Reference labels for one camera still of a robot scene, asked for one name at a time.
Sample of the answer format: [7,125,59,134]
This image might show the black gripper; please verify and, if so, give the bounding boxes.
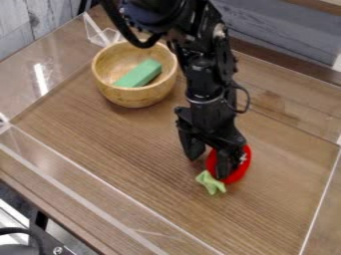
[174,96,247,180]

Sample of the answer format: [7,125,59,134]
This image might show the clear acrylic tray wall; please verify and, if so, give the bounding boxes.
[0,114,222,255]

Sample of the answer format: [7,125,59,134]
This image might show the clear acrylic corner bracket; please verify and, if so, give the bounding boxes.
[83,13,122,48]

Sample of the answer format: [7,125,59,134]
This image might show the green rectangular block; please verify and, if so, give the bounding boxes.
[114,59,164,88]

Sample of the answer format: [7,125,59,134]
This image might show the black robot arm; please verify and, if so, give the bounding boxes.
[101,0,247,180]

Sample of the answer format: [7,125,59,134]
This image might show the black cable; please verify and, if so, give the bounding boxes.
[228,83,252,115]

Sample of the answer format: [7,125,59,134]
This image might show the red plush strawberry toy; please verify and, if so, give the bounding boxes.
[194,145,252,195]

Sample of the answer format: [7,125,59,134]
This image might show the wooden bowl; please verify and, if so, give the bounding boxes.
[91,41,178,109]

